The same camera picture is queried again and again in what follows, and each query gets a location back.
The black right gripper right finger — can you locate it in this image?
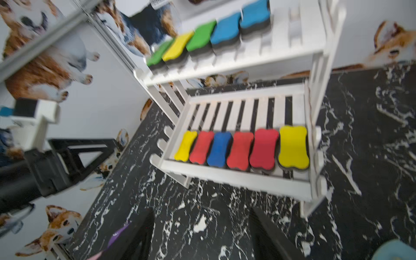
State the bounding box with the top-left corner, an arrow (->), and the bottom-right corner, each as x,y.
249,207 -> 305,260

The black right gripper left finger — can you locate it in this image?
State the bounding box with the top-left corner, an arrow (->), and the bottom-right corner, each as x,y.
100,208 -> 154,260

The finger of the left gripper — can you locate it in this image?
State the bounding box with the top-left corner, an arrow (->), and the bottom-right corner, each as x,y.
1,98 -> 60,151

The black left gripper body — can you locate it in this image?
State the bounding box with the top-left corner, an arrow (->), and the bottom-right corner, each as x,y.
24,139 -> 120,198

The light blue eraser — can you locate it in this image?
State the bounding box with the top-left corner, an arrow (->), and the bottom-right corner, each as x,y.
210,12 -> 241,48
239,0 -> 271,36

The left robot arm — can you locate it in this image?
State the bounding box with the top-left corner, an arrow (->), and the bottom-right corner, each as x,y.
1,99 -> 121,213

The white wooden two-tier shelf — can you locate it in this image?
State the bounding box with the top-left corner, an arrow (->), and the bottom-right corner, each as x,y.
133,1 -> 347,218

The purple pink garden fork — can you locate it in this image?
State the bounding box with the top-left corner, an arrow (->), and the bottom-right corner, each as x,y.
88,222 -> 131,260

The red eraser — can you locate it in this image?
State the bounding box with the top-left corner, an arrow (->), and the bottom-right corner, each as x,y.
189,131 -> 215,165
249,129 -> 280,171
226,132 -> 254,171

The yellow eraser lower right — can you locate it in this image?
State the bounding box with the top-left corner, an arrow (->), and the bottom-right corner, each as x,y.
278,126 -> 310,170

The yellow eraser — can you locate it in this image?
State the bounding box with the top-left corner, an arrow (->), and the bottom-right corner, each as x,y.
162,31 -> 195,63
174,131 -> 198,162
278,126 -> 310,170

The yellow eraser lower left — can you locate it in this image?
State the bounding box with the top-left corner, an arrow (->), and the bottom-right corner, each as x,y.
174,131 -> 198,162

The teal dustpan with brush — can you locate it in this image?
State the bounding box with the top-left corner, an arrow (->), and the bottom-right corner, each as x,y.
371,239 -> 416,260

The green eraser upper left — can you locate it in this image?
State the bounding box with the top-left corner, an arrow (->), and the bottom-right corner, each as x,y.
146,39 -> 174,70

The green eraser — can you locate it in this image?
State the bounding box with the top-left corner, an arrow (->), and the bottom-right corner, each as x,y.
186,20 -> 217,53
146,39 -> 174,70

